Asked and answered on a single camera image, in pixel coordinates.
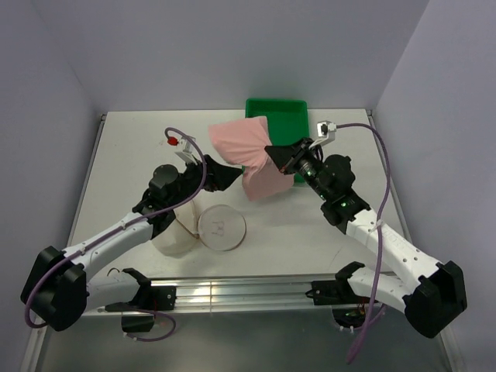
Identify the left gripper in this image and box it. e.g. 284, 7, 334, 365
167, 154, 242, 209

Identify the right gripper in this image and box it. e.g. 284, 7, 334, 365
266, 136, 332, 200

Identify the pink bra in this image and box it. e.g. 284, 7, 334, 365
208, 116, 294, 202

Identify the white mesh laundry bag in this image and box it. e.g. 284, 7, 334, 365
152, 201, 247, 257

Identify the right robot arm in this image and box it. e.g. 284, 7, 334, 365
264, 138, 467, 339

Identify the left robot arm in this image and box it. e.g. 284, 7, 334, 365
20, 155, 242, 331

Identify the green plastic tray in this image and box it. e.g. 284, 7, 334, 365
242, 97, 314, 186

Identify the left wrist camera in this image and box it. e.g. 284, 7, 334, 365
174, 137, 197, 164

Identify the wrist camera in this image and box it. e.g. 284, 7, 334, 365
315, 120, 337, 146
174, 137, 197, 164

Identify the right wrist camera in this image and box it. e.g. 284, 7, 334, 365
315, 120, 337, 146

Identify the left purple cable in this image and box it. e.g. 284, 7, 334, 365
23, 127, 206, 329

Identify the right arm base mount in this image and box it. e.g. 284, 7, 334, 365
305, 280, 350, 306

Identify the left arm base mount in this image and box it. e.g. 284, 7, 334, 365
104, 286, 177, 342

